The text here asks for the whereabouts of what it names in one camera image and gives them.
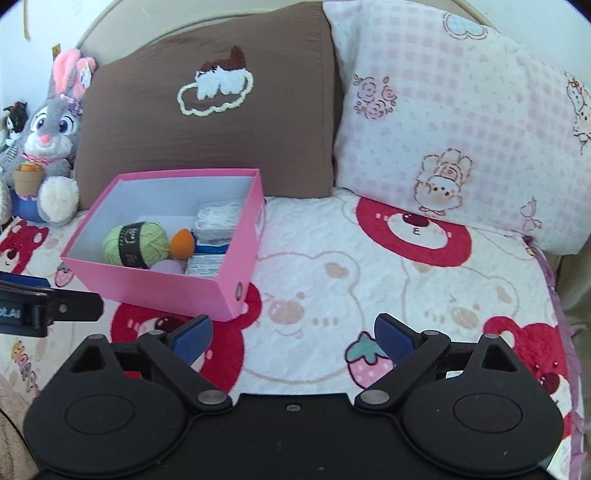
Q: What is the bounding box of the bear print blanket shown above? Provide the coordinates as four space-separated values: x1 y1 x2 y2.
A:
0 187 583 480

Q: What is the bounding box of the orange makeup sponge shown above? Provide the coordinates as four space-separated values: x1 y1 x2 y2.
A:
170 229 197 259

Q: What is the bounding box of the pink cardboard box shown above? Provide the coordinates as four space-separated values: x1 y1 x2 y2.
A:
60 168 266 322

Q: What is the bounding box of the beige fuzzy cloth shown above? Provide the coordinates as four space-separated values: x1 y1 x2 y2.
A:
0 369 42 480

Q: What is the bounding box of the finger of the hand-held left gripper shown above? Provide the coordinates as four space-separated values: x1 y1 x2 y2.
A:
48 290 105 324
0 272 51 288

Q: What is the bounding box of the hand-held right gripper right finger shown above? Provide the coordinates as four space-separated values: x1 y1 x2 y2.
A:
355 313 522 412

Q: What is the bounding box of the clear plastic floss box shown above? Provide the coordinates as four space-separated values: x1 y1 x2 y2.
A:
194 200 243 243

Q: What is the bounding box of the green yarn ball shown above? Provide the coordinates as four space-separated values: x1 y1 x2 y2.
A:
102 220 171 269

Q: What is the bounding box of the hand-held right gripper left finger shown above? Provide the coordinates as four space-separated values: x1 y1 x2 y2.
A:
69 315 233 412

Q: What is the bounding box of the brown embroidered pillow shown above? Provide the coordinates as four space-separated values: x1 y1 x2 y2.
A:
74 0 343 208

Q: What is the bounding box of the pink checked pillow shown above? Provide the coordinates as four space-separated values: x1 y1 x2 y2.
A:
323 0 591 256

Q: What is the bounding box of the blue wet wipes pack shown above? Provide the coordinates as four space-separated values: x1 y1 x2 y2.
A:
185 240 232 279

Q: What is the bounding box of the lavender yarn ball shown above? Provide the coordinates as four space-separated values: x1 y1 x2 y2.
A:
150 259 185 278

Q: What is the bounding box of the grey rabbit plush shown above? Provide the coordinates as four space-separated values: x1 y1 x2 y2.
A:
13 48 100 227

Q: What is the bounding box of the black and white plush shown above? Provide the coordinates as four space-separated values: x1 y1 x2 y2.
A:
0 100 29 144

